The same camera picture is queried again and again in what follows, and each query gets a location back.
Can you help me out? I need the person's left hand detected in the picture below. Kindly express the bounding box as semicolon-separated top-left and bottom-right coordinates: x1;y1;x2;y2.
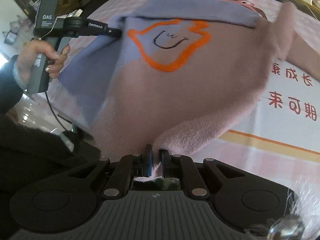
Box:
16;40;71;86

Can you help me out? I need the person's left forearm dark sleeve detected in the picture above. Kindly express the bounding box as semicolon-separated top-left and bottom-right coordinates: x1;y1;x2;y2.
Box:
0;55;23;114

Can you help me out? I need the purple and pink knit sweater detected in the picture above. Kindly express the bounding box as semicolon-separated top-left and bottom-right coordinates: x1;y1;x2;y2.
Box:
58;0;320;183

